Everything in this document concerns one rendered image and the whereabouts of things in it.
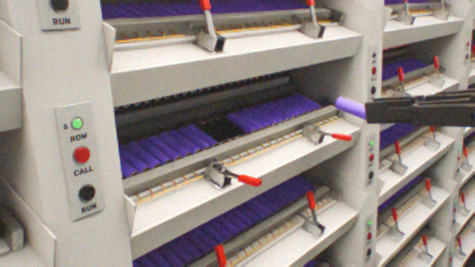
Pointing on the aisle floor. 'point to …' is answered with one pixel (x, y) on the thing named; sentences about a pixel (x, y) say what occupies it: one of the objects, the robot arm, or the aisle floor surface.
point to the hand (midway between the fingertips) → (394, 109)
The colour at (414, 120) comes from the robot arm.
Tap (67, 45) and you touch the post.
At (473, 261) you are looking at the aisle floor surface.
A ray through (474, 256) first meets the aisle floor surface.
